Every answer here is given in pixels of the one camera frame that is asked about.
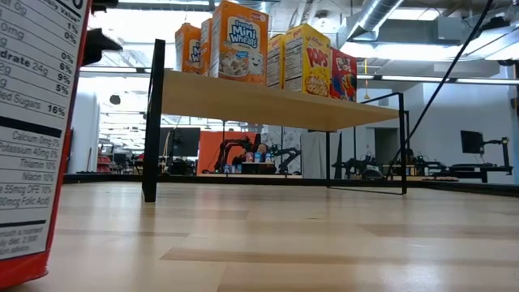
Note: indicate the black background screen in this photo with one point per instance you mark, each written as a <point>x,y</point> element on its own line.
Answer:
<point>184,142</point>

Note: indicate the black round hanging object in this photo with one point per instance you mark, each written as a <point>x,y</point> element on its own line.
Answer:
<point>114,99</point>

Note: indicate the wooden shelf with black legs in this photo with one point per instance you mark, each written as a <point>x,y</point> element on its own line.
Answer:
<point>263,103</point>

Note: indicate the red background cart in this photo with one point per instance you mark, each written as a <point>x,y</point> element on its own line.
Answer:
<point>104,163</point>

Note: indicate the person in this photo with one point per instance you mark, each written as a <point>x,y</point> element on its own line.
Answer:
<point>262,149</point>

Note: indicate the black background robot arm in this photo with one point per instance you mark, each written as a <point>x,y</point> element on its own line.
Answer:
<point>290,156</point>
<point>231,148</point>

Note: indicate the red Froot Loops cereal box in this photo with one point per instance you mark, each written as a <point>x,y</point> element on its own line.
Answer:
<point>32,121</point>
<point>344,77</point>

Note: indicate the black background robot station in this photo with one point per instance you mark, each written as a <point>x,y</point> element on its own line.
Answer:
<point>357,166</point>

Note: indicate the yellow hanging pendant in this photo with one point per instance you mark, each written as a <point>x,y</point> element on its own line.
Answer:
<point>366,87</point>

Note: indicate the orange partition panel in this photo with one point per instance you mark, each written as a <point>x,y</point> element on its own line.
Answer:
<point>207,154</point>

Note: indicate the black monitor on arm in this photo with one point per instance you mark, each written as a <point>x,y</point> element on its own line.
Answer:
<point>472,142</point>

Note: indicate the black background desk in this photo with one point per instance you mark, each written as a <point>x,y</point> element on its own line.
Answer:
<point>482,170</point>

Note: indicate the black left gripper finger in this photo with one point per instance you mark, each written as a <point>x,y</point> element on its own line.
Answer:
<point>103,5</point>
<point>97,44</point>

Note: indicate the yellow Corn Pops cereal box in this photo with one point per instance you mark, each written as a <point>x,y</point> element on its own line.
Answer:
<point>312,61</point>
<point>275,61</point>

